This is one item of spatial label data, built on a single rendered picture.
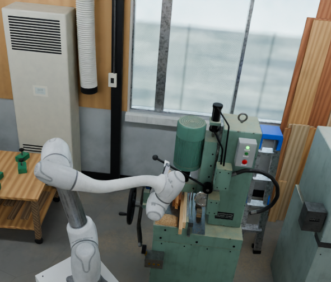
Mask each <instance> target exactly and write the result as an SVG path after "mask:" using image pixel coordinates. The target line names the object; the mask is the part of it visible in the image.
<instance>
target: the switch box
mask: <svg viewBox="0 0 331 282"><path fill-rule="evenodd" d="M246 146H249V147H250V148H249V150H250V151H245V149H246ZM256 148H257V141H256V139H248V138H239V139H238V143H237V148H236V153H235V159H234V163H235V166H240V167H250V168H252V165H253V160H254V156H255V151H256ZM245 152H248V153H249V154H248V155H247V156H248V157H243V156H245V154H244V153H245ZM244 159H245V160H247V164H246V166H243V165H241V164H242V161H243V160H244Z"/></svg>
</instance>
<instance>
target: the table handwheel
mask: <svg viewBox="0 0 331 282"><path fill-rule="evenodd" d="M136 195H137V188H136V187H134V188H131V189H130V192H129V198H128V206H127V224H128V225H131V224H132V221H133V216H134V210H135V207H142V206H141V205H140V202H139V201H136Z"/></svg>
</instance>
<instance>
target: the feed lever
mask: <svg viewBox="0 0 331 282"><path fill-rule="evenodd" d="M152 159H153V160H154V161H156V160H158V161H160V162H161V163H163V164H164V163H165V162H164V161H163V160H161V159H159V158H158V156H157V155H156V154H155V155H153V156H152ZM170 168H172V169H173V170H176V171H180V170H178V169H177V168H175V167H173V166H171V165H170ZM180 172H181V171H180ZM181 173H182V174H183V175H184V176H186V177H187V178H189V179H191V180H193V181H194V182H196V183H198V184H200V185H201V186H203V192H204V193H205V194H210V193H211V192H212V190H214V189H213V187H212V184H211V183H210V182H205V183H204V184H202V183H201V182H199V181H197V180H195V179H194V178H192V177H190V176H188V175H187V174H185V173H184V172H181ZM214 191H220V190H214Z"/></svg>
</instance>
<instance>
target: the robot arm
mask: <svg viewBox="0 0 331 282"><path fill-rule="evenodd" d="M169 163H170V162H168V161H166V160H165V163H164V170H163V172H162V174H160V175H159V176H151V175H141V176H133V177H126V178H119V179H115V180H107V181H100V180H95V179H93V178H90V177H88V176H86V175H84V174H83V173H81V172H79V171H77V170H74V169H73V163H72V157H71V153H70V150H69V146H68V144H67V143H66V142H65V141H64V140H63V139H61V138H52V139H50V140H48V141H47V142H46V143H45V144H44V145H43V148H42V150H41V161H39V162H38V163H37V164H36V166H35V168H34V175H35V177H36V178H37V179H38V180H40V181H41V182H43V183H45V184H47V185H50V186H53V187H56V188H57V191H58V194H59V197H60V200H61V202H62V205H63V208H64V211H65V213H66V216H67V219H68V221H69V222H68V224H67V233H68V237H69V242H70V245H71V271H72V275H71V276H68V277H66V282H108V281H106V280H105V279H104V278H103V277H102V276H101V274H100V273H101V259H100V253H99V247H98V244H99V243H98V235H97V229H96V226H95V223H94V222H93V221H92V219H91V218H90V217H89V216H86V214H85V211H84V209H83V206H82V202H81V199H80V196H79V193H78V191H83V192H91V193H108V192H114V191H120V190H125V189H131V188H134V187H140V186H149V187H152V189H151V191H150V195H149V197H148V199H147V203H146V214H147V217H148V218H149V219H151V220H153V221H158V220H160V219H161V218H162V217H163V216H164V214H165V212H166V210H167V208H168V206H169V205H170V203H171V202H172V201H173V200H174V199H175V198H176V197H177V196H178V195H179V194H180V192H181V191H182V189H183V187H184V185H185V177H184V175H183V174H182V173H181V172H180V171H171V172H169V169H170V165H169ZM168 172H169V173H168Z"/></svg>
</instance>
